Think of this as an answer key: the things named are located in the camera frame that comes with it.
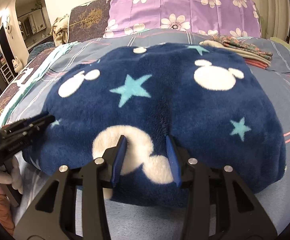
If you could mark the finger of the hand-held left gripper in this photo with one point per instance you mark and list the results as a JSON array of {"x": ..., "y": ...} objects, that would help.
[
  {"x": 26, "y": 121},
  {"x": 39, "y": 127}
]

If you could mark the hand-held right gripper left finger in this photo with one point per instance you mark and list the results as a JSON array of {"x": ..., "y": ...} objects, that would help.
[{"x": 118, "y": 160}]

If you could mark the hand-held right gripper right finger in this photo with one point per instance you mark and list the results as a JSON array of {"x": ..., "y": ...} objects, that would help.
[{"x": 173, "y": 160}]

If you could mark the blue fleece star pajama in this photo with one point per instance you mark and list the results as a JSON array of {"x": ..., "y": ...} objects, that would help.
[{"x": 160, "y": 92}]

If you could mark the stack of folded clothes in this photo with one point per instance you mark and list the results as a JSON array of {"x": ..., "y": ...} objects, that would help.
[{"x": 212, "y": 43}]

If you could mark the dark tree print mat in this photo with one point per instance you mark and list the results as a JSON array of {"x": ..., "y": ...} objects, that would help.
[{"x": 17, "y": 85}]

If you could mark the white ladder shelf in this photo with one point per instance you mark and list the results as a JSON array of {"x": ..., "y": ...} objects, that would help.
[{"x": 5, "y": 72}]

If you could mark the white cat figurine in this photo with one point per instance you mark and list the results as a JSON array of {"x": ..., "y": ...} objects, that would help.
[{"x": 16, "y": 63}]

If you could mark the teal knit blanket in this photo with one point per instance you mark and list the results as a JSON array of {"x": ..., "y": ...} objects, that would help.
[{"x": 42, "y": 48}]

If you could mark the turquoise sheet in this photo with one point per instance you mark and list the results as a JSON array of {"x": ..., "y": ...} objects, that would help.
[{"x": 60, "y": 50}]

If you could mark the white cabinet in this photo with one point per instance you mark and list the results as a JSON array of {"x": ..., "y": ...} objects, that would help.
[{"x": 32, "y": 25}]

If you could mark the beige striped cloth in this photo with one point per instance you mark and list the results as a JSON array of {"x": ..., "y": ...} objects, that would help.
[{"x": 61, "y": 30}]

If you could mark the dark tree print cushion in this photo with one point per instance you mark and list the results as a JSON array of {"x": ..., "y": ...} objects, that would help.
[{"x": 87, "y": 20}]

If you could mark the pink folded cloth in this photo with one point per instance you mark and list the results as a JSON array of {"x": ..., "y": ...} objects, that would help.
[{"x": 257, "y": 63}]

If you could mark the floral folded cloth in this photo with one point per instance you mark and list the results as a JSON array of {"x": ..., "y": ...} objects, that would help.
[{"x": 244, "y": 46}]

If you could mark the purple floral pillow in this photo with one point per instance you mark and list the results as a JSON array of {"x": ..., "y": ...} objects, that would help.
[{"x": 185, "y": 7}]

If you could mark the green bed sheet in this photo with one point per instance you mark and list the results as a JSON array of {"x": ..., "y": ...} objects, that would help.
[{"x": 284, "y": 42}]

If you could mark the white pleated curtain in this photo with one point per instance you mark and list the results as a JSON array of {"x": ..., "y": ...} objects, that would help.
[{"x": 279, "y": 5}]

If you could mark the white round wall fixture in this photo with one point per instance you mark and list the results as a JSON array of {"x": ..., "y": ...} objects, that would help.
[{"x": 9, "y": 27}]

